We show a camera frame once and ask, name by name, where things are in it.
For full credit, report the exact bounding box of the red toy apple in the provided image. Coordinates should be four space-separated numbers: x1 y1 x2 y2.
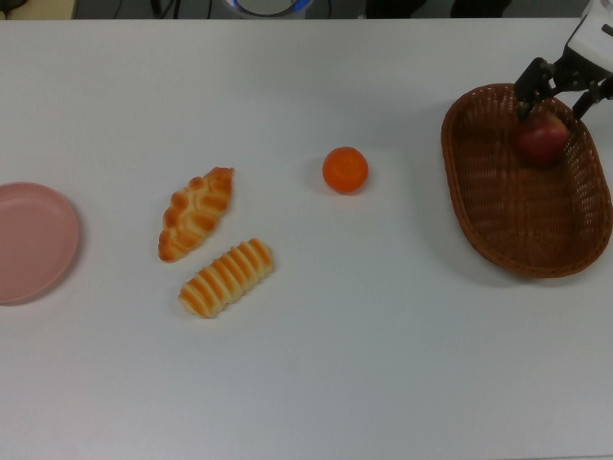
514 110 571 165

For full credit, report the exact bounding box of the pink plate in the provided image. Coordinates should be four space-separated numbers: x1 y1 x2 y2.
0 181 81 307

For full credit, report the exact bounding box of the ridged toy bread roll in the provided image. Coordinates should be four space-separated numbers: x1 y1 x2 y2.
177 237 275 319

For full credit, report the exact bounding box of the brown woven basket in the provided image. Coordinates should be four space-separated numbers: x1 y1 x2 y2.
440 83 613 279

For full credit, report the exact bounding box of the braided toy bread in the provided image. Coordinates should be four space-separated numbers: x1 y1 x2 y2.
157 166 236 264

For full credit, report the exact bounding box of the toy orange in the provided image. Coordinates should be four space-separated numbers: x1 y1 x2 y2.
322 146 370 196

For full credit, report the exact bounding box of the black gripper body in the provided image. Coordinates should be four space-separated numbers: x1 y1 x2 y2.
550 46 613 93

